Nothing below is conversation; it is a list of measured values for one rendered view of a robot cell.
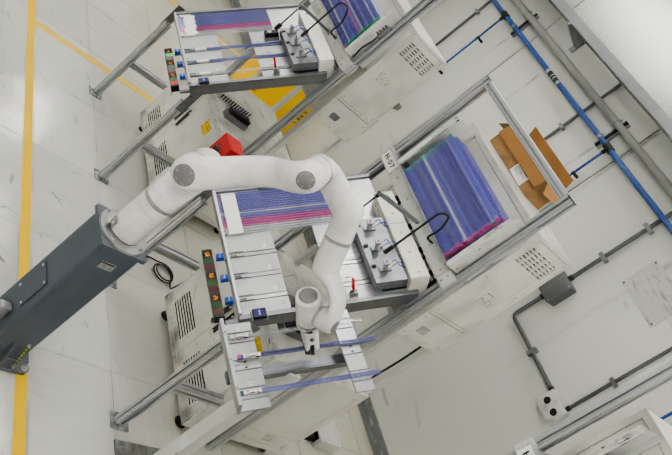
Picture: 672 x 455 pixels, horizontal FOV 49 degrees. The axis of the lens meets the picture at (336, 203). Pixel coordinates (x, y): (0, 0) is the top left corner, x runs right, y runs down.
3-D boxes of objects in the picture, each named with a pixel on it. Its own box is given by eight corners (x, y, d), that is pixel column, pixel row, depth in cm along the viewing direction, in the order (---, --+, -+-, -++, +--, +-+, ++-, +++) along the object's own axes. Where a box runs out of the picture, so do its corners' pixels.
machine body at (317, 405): (170, 431, 317) (276, 357, 297) (155, 302, 363) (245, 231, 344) (271, 460, 361) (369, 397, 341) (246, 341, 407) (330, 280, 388)
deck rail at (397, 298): (239, 329, 277) (239, 319, 273) (238, 325, 278) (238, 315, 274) (416, 302, 296) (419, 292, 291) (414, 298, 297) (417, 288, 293)
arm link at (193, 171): (186, 183, 247) (165, 194, 232) (184, 147, 244) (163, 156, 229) (333, 189, 236) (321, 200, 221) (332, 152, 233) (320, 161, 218)
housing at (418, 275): (405, 301, 297) (411, 278, 287) (369, 214, 329) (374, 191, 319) (423, 298, 299) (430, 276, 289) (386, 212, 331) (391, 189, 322)
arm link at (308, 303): (328, 318, 247) (306, 303, 251) (328, 295, 237) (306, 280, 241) (312, 335, 242) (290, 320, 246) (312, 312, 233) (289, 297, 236)
